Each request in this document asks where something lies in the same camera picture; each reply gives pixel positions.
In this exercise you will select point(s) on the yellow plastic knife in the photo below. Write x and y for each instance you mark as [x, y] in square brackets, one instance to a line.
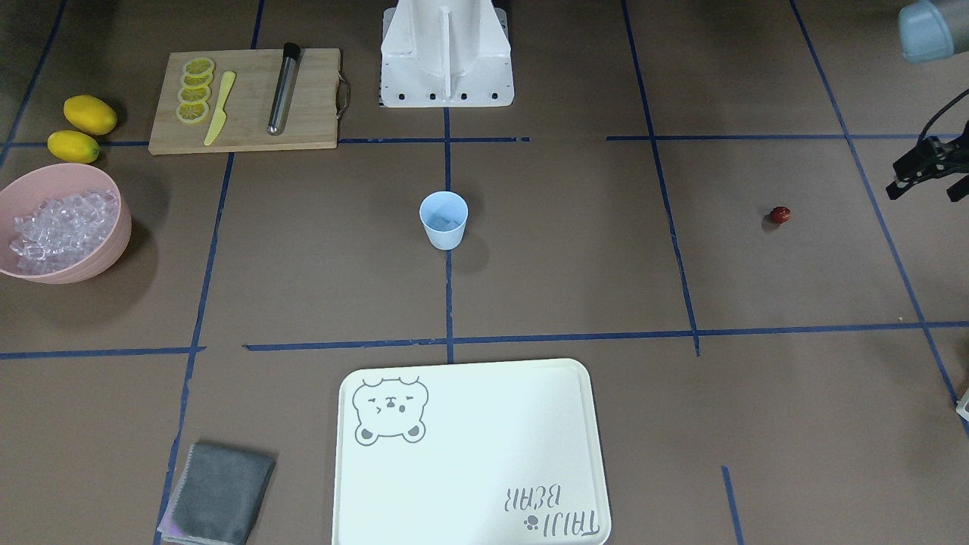
[219, 115]

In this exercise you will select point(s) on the folded grey cloth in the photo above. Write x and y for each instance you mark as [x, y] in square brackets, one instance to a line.
[218, 497]

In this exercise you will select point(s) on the lemon slices row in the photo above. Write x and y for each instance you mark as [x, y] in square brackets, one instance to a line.
[197, 74]

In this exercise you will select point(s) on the wooden cutting board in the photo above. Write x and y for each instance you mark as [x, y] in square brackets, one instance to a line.
[313, 113]

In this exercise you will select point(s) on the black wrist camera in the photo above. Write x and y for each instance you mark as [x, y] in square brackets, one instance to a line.
[931, 159]

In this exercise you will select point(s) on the yellow lemon near bowl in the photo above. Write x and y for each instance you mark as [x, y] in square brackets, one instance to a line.
[73, 146]

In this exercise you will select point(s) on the light blue plastic cup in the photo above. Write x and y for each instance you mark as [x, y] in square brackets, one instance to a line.
[444, 216]

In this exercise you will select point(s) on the steel muddler black tip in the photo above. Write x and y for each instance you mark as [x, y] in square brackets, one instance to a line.
[287, 75]

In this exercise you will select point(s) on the cream bear serving tray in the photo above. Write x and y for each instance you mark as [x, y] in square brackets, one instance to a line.
[470, 453]

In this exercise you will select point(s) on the red strawberry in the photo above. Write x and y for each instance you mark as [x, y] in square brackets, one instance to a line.
[779, 215]

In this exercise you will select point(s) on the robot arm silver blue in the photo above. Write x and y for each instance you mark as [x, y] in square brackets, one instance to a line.
[933, 30]

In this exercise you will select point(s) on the white wire cup rack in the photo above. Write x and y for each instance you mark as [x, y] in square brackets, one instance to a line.
[961, 406]

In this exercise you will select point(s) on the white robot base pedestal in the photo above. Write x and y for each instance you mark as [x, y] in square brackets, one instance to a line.
[445, 54]

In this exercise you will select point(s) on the yellow lemon far one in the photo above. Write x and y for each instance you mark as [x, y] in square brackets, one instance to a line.
[90, 114]

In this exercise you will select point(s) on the pink bowl of ice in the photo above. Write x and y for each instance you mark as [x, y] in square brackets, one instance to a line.
[63, 223]

